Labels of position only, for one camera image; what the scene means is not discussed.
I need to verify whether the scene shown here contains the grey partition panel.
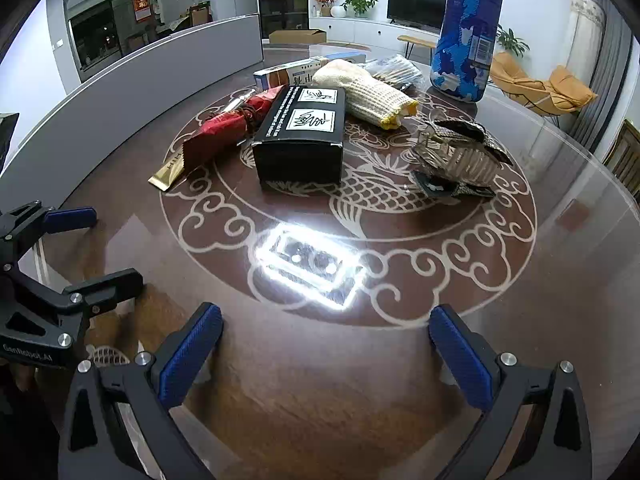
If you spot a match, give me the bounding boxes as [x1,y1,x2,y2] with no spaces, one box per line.
[0,14,264,196]

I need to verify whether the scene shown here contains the black television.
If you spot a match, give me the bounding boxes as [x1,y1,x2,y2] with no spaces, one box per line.
[388,0,448,31]

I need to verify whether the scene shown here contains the brown cardboard box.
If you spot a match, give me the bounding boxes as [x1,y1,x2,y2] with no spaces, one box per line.
[269,29,327,45]

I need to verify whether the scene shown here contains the bag of cotton swabs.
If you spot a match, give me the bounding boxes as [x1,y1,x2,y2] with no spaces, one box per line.
[364,54,426,92]

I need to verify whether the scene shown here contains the leafy floor plant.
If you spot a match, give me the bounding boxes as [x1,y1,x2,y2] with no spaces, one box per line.
[496,25,530,58]

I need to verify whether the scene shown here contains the glittery black hair clip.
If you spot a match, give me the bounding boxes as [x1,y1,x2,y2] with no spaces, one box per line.
[411,119,513,198]

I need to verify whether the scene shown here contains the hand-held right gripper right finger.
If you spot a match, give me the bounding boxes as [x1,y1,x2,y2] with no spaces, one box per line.
[429,304,593,480]

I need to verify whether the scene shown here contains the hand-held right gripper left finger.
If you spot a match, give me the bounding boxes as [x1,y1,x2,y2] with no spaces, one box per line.
[59,301,224,480]

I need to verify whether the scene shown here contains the blue camouflage cylinder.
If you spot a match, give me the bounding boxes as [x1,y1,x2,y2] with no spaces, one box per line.
[430,0,509,103]

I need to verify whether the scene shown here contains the dark glass window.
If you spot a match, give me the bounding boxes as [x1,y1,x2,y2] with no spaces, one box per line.
[68,0,123,73]

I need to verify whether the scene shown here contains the wooden bench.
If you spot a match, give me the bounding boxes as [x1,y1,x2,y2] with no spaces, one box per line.
[398,35,437,63]

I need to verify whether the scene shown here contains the white floor air conditioner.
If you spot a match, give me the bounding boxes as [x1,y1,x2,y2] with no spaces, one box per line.
[570,0,606,81]

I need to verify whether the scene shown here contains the white television cabinet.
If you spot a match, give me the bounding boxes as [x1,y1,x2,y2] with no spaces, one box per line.
[309,16,441,53]

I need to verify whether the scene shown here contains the green potted plant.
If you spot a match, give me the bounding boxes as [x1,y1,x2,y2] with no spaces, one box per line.
[341,0,379,18]

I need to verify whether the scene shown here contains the long blue white box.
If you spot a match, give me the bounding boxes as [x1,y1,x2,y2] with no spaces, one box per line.
[253,56,368,92]

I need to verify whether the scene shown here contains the black cardboard box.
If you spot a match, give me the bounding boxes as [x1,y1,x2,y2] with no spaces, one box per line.
[251,86,347,186]

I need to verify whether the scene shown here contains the grey curtain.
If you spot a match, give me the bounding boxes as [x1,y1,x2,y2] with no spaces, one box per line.
[585,0,632,141]

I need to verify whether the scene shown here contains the cream knit gloves yellow cuffs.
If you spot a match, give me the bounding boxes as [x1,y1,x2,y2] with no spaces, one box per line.
[311,59,419,132]

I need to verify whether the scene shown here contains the wooden chair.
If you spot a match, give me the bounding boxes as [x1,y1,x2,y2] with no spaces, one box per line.
[602,119,640,196]

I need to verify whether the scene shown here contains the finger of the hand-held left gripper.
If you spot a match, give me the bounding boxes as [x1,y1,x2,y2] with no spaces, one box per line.
[0,268,145,350]
[0,201,97,267]

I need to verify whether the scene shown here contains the red snack packet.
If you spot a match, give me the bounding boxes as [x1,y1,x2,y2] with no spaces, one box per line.
[148,87,286,192]

